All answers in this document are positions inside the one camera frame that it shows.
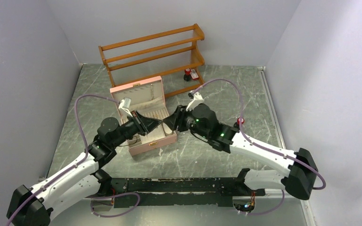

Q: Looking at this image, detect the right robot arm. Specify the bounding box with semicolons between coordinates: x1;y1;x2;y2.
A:
163;104;319;200

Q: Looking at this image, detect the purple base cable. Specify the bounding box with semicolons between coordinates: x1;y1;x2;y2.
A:
90;192;140;218
237;190;285;217

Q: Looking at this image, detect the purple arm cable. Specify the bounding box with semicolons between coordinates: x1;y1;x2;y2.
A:
191;78;327;190
6;94;121;226

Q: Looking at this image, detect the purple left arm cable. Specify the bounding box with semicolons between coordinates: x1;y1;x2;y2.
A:
6;94;121;226

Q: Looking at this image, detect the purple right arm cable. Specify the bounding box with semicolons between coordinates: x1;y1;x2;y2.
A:
191;78;327;190

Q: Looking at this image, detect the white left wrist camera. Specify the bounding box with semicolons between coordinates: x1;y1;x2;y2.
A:
118;97;132;117

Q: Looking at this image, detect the wooden shelf rack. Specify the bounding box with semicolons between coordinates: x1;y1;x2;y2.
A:
99;24;205;97

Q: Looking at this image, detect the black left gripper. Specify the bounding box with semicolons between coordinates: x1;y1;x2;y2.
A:
111;109;162;147

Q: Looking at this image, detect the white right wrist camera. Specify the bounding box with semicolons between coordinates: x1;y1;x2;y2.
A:
186;91;204;112

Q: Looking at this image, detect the red white small box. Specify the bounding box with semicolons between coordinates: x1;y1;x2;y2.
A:
190;69;199;81

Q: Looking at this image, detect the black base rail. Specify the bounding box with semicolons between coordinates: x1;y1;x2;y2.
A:
91;178;268;208

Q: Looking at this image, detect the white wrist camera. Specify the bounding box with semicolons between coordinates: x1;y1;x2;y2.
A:
186;91;204;112
118;97;132;117

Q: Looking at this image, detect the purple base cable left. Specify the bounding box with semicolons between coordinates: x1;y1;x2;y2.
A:
90;192;140;218

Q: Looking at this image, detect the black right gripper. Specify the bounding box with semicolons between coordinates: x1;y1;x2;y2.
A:
163;104;210;139

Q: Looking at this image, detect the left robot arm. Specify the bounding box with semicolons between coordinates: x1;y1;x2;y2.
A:
7;111;162;226

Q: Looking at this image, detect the red black stamp on shelf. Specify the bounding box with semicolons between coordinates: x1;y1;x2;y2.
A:
183;68;191;81

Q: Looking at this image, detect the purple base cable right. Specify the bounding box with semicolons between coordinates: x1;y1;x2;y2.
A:
237;190;285;217

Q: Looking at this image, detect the red black stamp on table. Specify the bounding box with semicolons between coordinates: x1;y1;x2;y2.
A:
237;117;245;124

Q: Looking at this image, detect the pink jewelry box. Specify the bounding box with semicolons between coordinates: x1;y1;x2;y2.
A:
110;76;177;156

